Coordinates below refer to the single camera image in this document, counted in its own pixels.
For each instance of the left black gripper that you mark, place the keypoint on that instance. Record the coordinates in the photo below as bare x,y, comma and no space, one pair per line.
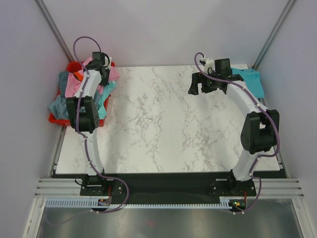
105,83

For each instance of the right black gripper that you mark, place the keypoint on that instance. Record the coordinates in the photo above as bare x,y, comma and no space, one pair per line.
196,79

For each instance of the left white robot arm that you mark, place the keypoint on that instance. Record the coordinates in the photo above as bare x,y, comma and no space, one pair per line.
84,118

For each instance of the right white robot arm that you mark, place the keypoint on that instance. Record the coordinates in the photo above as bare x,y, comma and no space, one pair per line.
260,129

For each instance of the red plastic bin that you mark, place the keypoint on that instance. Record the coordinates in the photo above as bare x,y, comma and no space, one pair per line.
74,67

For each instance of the mint green t shirt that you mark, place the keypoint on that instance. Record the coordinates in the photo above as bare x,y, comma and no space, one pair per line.
101,98

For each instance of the orange t shirt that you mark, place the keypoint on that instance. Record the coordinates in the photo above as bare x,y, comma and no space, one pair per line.
79,75

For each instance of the folded teal t shirt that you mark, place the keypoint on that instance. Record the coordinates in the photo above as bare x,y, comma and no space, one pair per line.
252,79

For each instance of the grey blue t shirt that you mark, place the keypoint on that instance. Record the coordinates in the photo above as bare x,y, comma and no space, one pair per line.
66,89

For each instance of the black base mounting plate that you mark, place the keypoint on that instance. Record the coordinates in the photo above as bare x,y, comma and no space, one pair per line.
169,187

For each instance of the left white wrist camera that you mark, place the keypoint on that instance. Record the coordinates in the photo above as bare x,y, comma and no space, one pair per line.
108,61

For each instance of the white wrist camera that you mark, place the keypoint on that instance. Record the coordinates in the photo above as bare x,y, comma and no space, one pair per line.
208,64
108,61

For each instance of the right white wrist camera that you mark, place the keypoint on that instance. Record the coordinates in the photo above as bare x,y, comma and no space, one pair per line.
208,64

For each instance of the left frame post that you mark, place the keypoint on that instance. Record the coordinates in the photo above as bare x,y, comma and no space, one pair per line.
54,29

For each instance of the frame post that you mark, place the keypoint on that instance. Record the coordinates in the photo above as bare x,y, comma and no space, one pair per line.
274,32
54,29

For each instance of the right frame post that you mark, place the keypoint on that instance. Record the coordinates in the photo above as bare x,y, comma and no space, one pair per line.
274,32

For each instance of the aluminium extrusion rail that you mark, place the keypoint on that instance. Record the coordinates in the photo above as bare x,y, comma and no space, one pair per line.
271,188

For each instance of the white slotted cable duct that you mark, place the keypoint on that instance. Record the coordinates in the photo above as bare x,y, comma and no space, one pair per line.
95,203

